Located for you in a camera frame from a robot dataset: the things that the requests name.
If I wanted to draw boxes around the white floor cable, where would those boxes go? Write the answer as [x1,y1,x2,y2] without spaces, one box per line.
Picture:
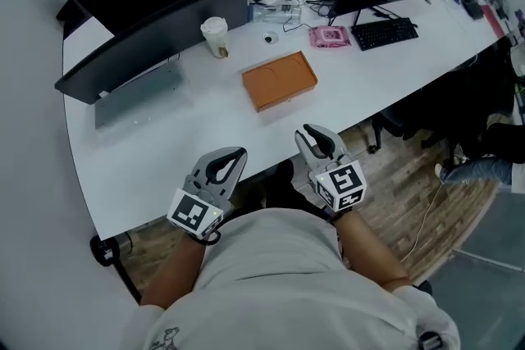
[403,175,445,264]

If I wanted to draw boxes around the black keyboard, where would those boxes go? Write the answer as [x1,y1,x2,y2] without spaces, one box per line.
[350,16,420,52]

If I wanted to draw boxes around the person's black trousers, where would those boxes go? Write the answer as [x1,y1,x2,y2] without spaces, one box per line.
[241,159,329,218]

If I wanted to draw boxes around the red flat folder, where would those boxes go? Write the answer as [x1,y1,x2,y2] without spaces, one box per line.
[483,5,514,40]

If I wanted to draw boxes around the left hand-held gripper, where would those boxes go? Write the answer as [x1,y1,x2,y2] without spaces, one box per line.
[166,147,249,240]

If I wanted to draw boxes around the person's white shirt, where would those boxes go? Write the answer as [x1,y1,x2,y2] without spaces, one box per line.
[120,208,461,350]

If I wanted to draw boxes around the large black monitor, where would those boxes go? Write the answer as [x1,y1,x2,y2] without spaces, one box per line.
[54,0,249,106]

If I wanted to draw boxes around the pink wipes packet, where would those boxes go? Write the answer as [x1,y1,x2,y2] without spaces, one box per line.
[308,25,354,52]

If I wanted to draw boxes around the orange cardboard box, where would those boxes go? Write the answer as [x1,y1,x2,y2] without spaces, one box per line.
[241,50,320,114]

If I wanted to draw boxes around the black strap buckle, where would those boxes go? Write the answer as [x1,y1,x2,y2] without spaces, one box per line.
[417,329,447,350]

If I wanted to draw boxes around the thin black cable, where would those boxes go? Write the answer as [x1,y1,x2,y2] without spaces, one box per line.
[282,14,315,34]

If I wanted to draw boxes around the black cable bundle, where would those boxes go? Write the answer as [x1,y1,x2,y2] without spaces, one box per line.
[304,0,336,18]

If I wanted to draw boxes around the small black device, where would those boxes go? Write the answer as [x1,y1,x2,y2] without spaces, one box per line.
[463,0,486,21]

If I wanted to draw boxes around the clear plastic container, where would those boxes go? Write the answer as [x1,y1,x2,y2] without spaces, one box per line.
[247,3,303,25]

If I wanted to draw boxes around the person's right forearm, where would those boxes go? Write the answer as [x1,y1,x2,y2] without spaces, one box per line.
[336,212,412,293]

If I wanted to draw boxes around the grey metal bracket plate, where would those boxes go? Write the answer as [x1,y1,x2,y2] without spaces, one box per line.
[94,62,184,130]

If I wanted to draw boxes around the person's left forearm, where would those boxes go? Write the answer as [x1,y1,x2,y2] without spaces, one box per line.
[139,236,207,311]

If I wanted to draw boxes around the white lidded paper cup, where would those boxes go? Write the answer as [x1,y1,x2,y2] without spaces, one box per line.
[199,16,230,60]

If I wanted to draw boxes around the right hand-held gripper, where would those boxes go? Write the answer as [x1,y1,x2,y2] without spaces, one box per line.
[294,123,368,214]

